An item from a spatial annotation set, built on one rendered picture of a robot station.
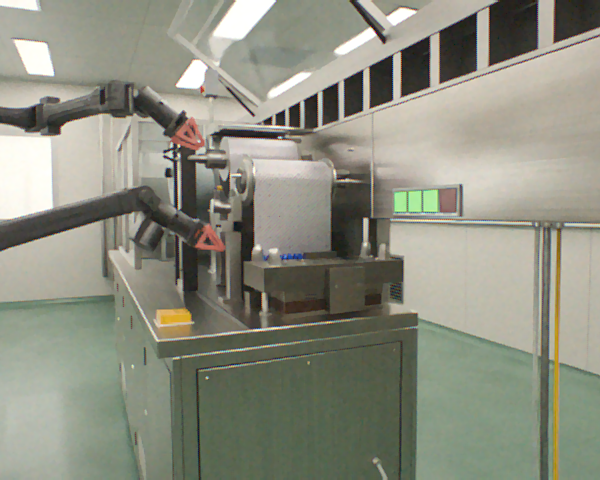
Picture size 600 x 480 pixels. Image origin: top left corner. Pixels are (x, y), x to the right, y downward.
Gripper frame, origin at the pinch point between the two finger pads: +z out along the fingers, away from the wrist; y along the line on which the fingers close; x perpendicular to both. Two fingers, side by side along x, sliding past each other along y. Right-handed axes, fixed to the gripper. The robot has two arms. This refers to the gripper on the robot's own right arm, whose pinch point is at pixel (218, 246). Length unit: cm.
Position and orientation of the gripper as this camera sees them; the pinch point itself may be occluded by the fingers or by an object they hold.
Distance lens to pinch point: 131.1
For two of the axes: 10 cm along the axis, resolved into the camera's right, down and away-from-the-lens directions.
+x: 4.8, -8.6, 1.6
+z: 7.7, 5.0, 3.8
